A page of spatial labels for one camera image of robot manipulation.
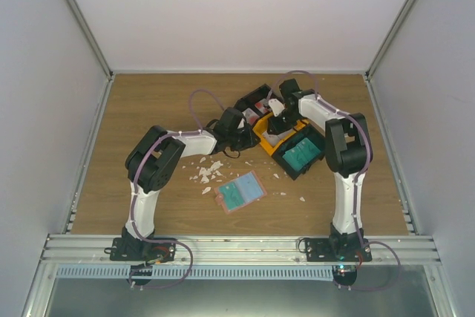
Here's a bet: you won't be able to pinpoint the teal credit card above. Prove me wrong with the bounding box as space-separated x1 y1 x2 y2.
217 183 245 212

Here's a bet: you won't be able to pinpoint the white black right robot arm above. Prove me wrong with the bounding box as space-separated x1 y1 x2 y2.
267 78 373 261

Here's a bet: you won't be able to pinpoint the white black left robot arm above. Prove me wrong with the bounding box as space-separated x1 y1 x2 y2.
110 108 260 261

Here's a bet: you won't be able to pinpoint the pink patterned cards in bin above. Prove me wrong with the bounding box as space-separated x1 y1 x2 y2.
262 131 286 148

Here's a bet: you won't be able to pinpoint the red white cards in bin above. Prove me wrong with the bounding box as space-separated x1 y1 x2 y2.
243 99 269 125

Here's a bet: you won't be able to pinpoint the teal cards stack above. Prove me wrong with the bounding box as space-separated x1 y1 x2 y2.
283 137 322 171

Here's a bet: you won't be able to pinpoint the yellow plastic bin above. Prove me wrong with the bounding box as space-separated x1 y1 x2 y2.
252 114 309 157

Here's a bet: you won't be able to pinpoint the black divided bin left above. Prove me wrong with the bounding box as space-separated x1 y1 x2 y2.
234 84 270 126

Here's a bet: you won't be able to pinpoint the black bin right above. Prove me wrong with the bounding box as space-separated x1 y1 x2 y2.
271 125 325 180

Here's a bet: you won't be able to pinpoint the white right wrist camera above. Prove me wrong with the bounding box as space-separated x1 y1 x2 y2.
268 98 285 117

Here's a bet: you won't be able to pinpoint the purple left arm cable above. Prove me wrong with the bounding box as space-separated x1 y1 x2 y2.
130 89 226 244

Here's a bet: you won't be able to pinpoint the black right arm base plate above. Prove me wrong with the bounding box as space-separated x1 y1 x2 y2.
296 237 373 264

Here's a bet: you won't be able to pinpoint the grey slotted cable duct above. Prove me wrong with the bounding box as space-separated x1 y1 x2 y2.
56 264 333 281

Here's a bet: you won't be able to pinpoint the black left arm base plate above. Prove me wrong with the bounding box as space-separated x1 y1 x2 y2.
104 236 177 264

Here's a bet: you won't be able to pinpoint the aluminium front rail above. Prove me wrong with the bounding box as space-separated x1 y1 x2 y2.
41 235 441 266

